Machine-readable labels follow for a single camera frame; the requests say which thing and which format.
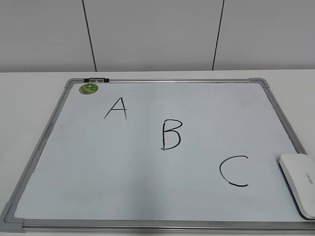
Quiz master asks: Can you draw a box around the black marker clip holder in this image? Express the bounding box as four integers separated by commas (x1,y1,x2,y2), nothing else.
84,78,110,83

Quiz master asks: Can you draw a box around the round green magnet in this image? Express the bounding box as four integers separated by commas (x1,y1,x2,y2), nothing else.
79,83,98,95

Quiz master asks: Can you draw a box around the white rectangular whiteboard eraser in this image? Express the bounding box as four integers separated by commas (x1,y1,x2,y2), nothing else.
279,154,315,220

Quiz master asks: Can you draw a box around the white magnetic whiteboard grey frame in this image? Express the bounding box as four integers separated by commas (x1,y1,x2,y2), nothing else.
0,78,315,234

